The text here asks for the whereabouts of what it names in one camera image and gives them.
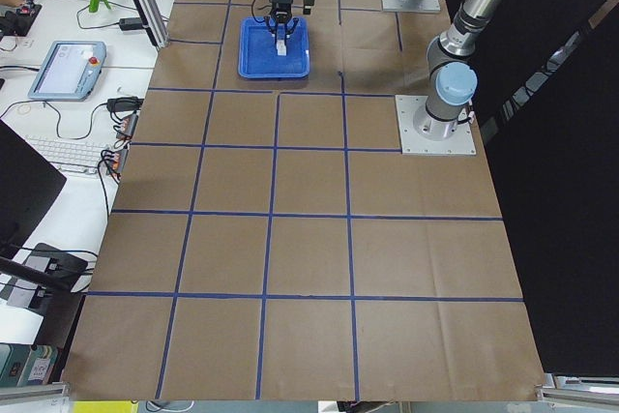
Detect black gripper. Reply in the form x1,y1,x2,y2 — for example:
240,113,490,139
263,0,315,39

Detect blue plastic tray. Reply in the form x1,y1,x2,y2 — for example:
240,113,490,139
238,16,310,79

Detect black power adapter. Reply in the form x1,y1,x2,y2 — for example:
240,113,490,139
118,17,144,31

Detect upper usb hub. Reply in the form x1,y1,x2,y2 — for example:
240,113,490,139
115,112,138,140

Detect usb hub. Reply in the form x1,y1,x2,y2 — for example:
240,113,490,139
102,148,129,179
115,112,138,140

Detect teach pendant tablet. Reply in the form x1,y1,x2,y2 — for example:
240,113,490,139
28,41,106,102

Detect lower usb hub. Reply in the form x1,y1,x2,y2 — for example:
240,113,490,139
102,148,129,179

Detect brown paper table cover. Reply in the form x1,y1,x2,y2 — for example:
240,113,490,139
63,0,543,401

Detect white keyboard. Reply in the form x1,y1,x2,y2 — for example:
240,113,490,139
25,135,115,176

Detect black device with red parts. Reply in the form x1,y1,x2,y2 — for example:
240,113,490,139
1,4,43,37

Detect black monitor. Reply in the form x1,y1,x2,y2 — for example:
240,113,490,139
0,122,67,259

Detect black monitor stand base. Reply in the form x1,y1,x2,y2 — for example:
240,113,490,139
24,243,88,291

